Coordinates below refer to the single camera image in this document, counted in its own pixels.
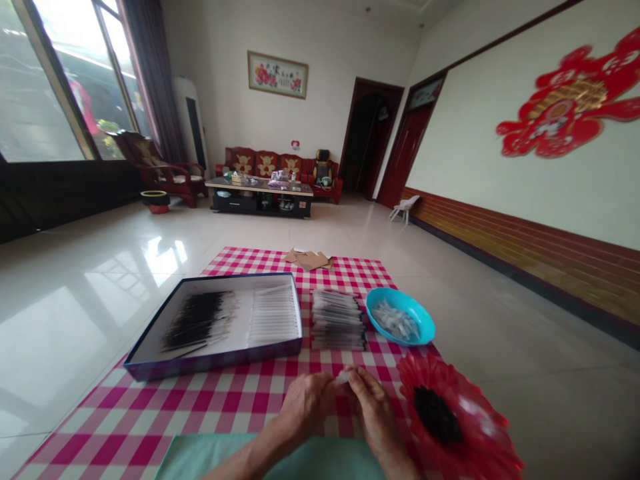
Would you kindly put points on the person's left hand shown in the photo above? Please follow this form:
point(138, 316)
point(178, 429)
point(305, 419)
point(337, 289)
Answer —
point(305, 402)

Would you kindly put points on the person's right hand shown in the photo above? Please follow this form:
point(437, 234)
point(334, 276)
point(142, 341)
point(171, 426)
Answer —
point(377, 415)

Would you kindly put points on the person's right fingers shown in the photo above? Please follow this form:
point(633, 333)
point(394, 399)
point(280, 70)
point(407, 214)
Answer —
point(359, 381)

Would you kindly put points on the person's left fingers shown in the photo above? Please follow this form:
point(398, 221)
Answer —
point(331, 382)

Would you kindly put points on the small clear plastic pen part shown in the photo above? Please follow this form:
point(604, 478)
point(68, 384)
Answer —
point(343, 376)

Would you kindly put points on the stack of assembled pens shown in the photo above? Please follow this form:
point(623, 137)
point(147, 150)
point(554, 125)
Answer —
point(337, 320)

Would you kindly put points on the pile of clear pen caps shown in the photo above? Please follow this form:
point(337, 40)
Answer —
point(397, 321)

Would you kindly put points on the blue plastic bowl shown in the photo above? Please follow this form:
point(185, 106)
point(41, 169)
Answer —
point(400, 315)

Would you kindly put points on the pile of small black parts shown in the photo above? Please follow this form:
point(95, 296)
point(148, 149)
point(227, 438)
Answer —
point(437, 415)

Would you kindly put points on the pile of clear pen tubes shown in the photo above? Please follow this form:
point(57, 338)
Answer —
point(272, 315)

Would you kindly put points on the red flower-shaped plastic plate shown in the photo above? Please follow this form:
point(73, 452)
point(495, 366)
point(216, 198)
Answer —
point(460, 425)

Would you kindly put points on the pink white checked cloth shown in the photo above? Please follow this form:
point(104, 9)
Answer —
point(210, 400)

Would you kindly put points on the brown cardboard pieces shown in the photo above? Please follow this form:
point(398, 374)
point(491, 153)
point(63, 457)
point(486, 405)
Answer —
point(310, 259)

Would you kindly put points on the shallow blue cardboard box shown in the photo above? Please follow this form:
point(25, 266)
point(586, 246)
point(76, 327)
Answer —
point(215, 325)

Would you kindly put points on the pale green mat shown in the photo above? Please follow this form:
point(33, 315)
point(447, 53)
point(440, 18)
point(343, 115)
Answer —
point(215, 460)

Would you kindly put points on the pile of black pen refills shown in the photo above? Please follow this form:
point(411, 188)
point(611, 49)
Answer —
point(197, 320)

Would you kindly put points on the small white plastic chair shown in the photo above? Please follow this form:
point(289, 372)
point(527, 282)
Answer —
point(404, 207)

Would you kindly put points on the black coffee table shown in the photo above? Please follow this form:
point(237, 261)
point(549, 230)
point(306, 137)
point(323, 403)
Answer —
point(259, 195)

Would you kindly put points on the black yellow massage cushion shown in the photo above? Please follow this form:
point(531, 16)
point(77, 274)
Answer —
point(324, 170)

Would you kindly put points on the red wooden sofa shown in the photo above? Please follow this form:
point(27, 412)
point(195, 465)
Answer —
point(280, 167)

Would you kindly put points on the dark red wooden door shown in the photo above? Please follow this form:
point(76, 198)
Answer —
point(407, 145)

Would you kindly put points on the dark wooden doorway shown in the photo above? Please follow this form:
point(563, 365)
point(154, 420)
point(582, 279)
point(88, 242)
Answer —
point(370, 137)

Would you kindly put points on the black yellow red basin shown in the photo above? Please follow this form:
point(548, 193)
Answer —
point(155, 201)

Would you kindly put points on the red wooden armchair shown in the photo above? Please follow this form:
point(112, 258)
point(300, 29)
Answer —
point(157, 167)

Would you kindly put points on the white standing air conditioner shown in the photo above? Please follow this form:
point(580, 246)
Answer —
point(191, 122)

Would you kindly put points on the framed floral picture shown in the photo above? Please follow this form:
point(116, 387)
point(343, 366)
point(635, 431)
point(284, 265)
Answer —
point(277, 74)

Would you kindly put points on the dark purple curtain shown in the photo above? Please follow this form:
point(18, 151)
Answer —
point(150, 75)

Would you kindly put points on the large window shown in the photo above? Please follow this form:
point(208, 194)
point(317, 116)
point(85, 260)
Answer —
point(60, 80)

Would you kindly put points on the red paper wall decoration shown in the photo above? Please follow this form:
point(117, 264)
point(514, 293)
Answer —
point(570, 100)

